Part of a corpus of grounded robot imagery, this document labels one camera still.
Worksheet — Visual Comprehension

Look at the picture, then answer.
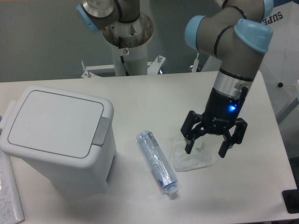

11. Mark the white umbrella with lettering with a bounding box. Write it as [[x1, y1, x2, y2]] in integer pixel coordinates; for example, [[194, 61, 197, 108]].
[[200, 4, 299, 124]]

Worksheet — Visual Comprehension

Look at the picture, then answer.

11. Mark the white plastic trash can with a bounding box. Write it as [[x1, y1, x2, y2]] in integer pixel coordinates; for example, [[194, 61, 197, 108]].
[[0, 85, 116, 198]]

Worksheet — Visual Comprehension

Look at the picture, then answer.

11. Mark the white metal base frame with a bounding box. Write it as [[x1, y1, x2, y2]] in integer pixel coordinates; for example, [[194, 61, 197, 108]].
[[81, 55, 166, 78]]

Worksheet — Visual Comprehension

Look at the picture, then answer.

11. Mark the crushed clear plastic bottle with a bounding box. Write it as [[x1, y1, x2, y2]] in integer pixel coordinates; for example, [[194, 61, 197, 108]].
[[136, 131, 178, 195]]

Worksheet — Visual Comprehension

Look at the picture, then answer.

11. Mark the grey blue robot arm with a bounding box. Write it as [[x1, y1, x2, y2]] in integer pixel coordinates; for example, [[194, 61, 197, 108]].
[[76, 0, 273, 157]]

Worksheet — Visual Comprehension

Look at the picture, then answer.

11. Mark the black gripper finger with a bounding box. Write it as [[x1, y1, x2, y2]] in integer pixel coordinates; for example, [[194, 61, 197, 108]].
[[180, 110, 203, 154], [218, 118, 248, 158]]

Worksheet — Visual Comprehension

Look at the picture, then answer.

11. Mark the crumpled white plastic bag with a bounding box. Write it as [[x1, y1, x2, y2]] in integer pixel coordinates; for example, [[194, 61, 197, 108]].
[[172, 136, 218, 172]]

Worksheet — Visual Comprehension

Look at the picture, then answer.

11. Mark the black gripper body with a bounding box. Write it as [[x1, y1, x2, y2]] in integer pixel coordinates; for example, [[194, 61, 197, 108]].
[[202, 88, 244, 135]]

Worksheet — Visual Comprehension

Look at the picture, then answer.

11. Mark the black device at edge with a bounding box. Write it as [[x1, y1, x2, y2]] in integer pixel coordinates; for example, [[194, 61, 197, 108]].
[[282, 189, 299, 214]]

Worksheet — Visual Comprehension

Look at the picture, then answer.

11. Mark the black pedestal cable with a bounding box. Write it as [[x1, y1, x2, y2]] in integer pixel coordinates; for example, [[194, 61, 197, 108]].
[[118, 36, 130, 77]]

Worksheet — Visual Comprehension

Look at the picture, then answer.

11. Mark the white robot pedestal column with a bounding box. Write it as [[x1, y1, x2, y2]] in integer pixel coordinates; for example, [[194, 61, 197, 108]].
[[101, 13, 154, 77]]

